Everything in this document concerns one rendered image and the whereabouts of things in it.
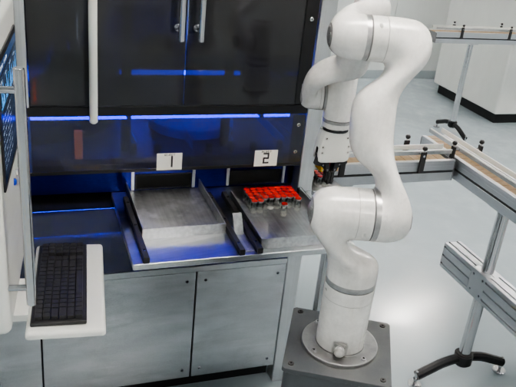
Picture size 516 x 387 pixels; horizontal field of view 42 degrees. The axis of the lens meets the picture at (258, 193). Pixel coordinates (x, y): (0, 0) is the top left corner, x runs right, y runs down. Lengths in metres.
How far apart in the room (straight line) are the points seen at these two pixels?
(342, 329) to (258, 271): 0.97
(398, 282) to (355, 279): 2.18
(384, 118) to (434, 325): 2.09
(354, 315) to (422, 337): 1.76
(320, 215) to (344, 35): 0.39
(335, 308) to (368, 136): 0.41
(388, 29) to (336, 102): 0.47
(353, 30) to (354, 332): 0.69
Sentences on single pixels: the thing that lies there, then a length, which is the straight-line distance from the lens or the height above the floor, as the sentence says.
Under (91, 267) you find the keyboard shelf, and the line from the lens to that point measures 2.04.
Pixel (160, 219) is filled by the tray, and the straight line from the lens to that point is 2.14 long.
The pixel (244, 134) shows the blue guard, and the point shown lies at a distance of 2.25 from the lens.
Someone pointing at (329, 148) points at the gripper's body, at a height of 1.20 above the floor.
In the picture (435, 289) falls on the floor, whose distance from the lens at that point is 3.73.
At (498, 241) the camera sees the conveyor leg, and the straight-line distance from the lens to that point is 2.78.
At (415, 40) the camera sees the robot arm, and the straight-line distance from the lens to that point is 1.48.
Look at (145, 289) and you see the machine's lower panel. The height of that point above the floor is 0.53.
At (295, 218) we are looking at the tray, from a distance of 2.22.
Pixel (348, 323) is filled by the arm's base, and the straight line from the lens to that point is 1.60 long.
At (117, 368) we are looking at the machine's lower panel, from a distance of 2.64.
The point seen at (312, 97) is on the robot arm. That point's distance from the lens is 1.86.
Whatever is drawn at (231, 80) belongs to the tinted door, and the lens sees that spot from 2.19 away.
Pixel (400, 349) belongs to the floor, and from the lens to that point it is 3.22.
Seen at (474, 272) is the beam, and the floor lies 0.53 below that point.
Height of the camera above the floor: 1.88
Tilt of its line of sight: 25 degrees down
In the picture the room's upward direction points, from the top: 6 degrees clockwise
